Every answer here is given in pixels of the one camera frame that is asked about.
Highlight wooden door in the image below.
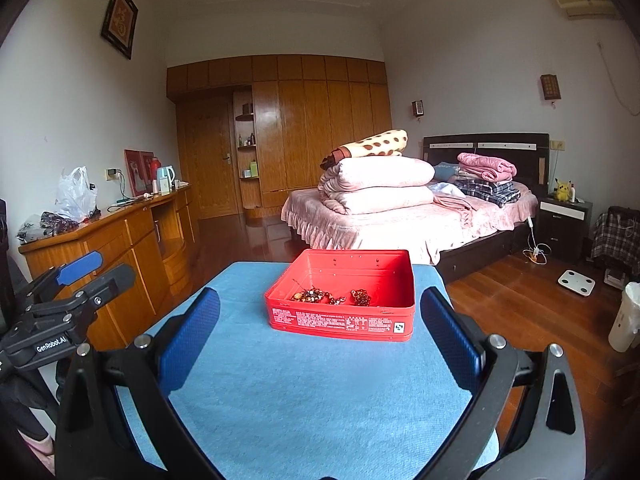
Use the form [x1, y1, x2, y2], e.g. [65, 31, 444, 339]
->
[175, 97, 236, 220]

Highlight white plastic bag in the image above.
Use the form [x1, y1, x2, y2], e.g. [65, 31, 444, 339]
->
[54, 166, 98, 222]

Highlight white bathroom scale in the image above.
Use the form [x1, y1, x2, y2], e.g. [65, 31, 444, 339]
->
[557, 268, 598, 298]

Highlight wooden wall calendar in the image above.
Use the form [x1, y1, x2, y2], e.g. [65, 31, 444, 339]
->
[540, 74, 562, 102]

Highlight pink slipper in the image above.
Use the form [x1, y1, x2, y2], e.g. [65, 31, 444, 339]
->
[22, 435, 56, 456]

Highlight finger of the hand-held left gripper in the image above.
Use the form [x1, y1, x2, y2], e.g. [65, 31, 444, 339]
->
[74, 263, 137, 322]
[22, 251, 105, 307]

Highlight white trash bin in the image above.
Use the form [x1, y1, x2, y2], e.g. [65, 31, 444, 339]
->
[607, 281, 640, 353]

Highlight wooden wardrobe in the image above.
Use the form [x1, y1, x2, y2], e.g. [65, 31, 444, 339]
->
[166, 54, 393, 221]

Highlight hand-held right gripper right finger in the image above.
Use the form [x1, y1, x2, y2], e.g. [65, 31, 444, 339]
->
[419, 287, 587, 480]

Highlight chair with plaid cloth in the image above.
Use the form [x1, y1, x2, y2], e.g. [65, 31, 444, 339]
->
[591, 205, 640, 281]

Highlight pink folded quilt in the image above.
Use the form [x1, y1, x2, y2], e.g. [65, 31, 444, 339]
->
[320, 186, 435, 216]
[320, 156, 436, 196]

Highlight dark floral cloth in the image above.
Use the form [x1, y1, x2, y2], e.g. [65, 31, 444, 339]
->
[17, 211, 81, 243]

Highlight bed with pink bedspread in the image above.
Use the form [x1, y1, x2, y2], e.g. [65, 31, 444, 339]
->
[280, 132, 551, 283]

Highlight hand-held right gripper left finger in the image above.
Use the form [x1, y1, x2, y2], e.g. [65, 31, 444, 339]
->
[54, 287, 223, 480]

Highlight plaid folded clothes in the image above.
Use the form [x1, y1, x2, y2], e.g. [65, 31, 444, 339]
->
[452, 175, 522, 208]

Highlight pink folded blanket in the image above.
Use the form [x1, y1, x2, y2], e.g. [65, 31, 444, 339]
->
[456, 152, 518, 183]

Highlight dark nightstand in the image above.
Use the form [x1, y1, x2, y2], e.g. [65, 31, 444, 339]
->
[537, 196, 594, 262]

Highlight wall air conditioner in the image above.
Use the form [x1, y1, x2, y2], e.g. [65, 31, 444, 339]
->
[552, 0, 617, 17]

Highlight blue table cloth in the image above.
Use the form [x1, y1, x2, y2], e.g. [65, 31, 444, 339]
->
[115, 260, 501, 480]

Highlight red tin box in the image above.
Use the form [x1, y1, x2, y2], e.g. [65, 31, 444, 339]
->
[263, 248, 417, 343]

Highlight person's leg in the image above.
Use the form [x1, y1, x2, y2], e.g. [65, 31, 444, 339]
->
[0, 370, 63, 441]

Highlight framed wall picture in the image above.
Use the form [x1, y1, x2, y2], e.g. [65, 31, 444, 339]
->
[100, 0, 139, 60]

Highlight wooden sideboard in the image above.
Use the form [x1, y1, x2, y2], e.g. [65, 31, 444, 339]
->
[19, 185, 201, 351]

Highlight cream brown spotted blanket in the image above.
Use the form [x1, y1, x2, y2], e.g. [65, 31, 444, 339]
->
[320, 129, 408, 171]

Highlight red photo frame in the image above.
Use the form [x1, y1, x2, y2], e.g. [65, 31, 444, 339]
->
[124, 149, 156, 197]

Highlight light blue electric kettle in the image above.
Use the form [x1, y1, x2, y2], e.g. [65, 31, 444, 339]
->
[156, 165, 177, 195]

